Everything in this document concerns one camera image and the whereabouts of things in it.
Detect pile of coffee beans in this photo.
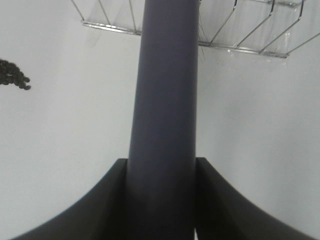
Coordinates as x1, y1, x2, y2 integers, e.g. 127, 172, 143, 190
0, 59, 32, 91

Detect purple brush black bristles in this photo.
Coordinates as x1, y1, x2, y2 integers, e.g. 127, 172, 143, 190
125, 0, 200, 240

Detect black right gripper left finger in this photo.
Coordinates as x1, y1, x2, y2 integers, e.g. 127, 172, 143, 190
16, 158, 127, 240

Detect metal wire dish rack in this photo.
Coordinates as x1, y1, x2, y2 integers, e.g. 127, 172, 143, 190
72, 0, 320, 59

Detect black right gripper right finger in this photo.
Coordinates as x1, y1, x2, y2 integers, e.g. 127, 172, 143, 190
195, 157, 312, 240

